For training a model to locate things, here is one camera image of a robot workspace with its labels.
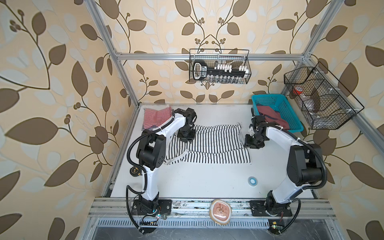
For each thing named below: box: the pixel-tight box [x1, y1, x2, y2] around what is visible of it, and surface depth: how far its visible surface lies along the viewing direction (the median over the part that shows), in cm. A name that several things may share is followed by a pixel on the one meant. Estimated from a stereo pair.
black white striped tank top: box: [165, 122, 251, 165], surface depth 95 cm
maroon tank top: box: [257, 105, 290, 130], surface depth 113 cm
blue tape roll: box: [247, 176, 258, 187], surface depth 84 cm
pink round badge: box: [209, 199, 232, 225], surface depth 72 cm
